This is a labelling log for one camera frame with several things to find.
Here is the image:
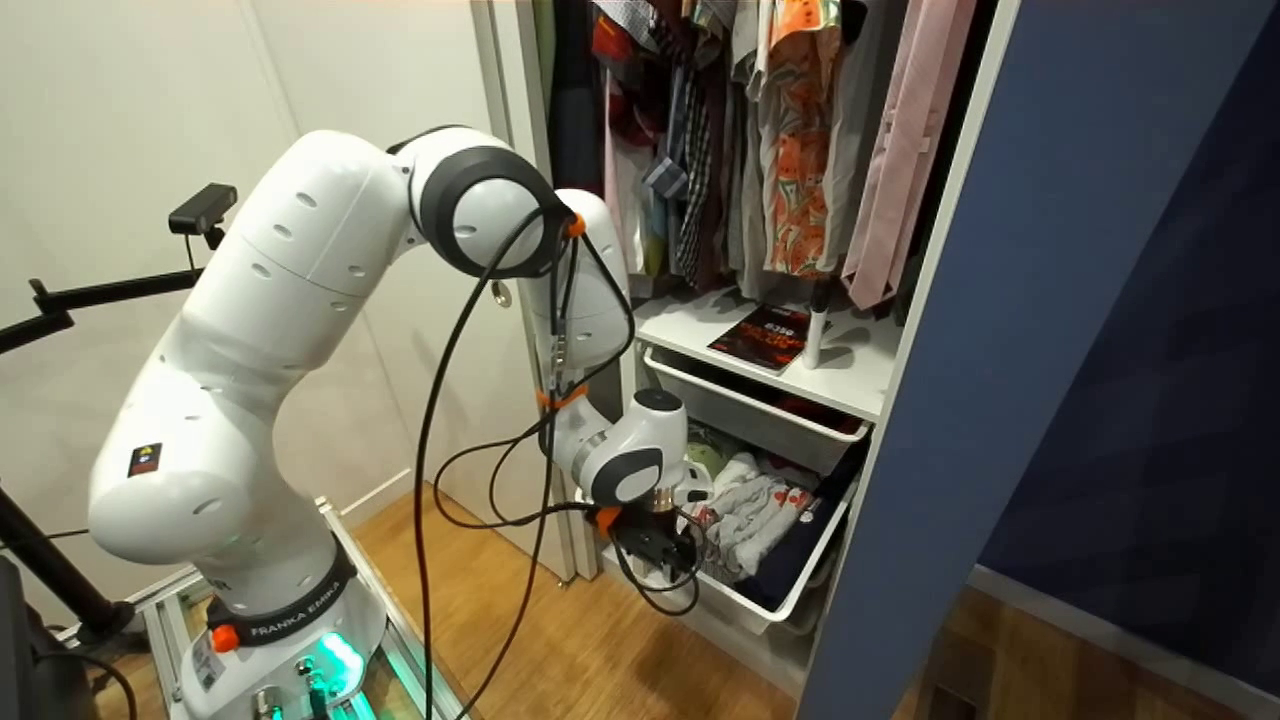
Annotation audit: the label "white drawer cabinet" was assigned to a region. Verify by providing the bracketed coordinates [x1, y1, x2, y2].
[637, 292, 900, 679]

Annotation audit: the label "grey hanging shirt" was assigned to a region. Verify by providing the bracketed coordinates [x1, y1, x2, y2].
[814, 0, 908, 273]

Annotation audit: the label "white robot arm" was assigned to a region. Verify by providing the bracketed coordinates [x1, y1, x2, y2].
[86, 124, 689, 650]

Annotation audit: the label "white top drawer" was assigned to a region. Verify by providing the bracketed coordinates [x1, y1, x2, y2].
[642, 348, 873, 475]

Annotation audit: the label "folded clothes in drawer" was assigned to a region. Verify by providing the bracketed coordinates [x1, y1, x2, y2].
[676, 444, 826, 607]

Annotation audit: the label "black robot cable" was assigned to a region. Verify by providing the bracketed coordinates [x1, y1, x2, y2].
[406, 197, 702, 720]

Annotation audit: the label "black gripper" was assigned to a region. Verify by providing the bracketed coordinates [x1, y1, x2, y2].
[610, 504, 694, 573]

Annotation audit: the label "pink hanging shirt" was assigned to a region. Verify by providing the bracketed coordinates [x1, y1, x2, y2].
[839, 0, 977, 314]

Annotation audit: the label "orange floral hanging shirt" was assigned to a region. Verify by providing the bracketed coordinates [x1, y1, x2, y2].
[765, 0, 839, 276]

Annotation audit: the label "dark red box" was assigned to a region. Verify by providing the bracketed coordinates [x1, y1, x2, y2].
[711, 307, 806, 367]

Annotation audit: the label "dark hanging clothes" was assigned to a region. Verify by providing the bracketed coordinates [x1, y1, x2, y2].
[538, 0, 738, 292]

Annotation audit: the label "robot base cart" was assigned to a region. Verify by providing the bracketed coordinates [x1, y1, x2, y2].
[141, 502, 463, 720]

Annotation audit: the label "white black bottle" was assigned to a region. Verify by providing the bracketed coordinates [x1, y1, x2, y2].
[799, 307, 826, 367]

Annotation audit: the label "white drawer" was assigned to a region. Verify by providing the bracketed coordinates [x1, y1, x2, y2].
[606, 427, 868, 636]
[642, 348, 873, 475]

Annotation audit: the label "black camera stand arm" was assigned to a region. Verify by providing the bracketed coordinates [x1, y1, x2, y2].
[0, 182, 239, 352]

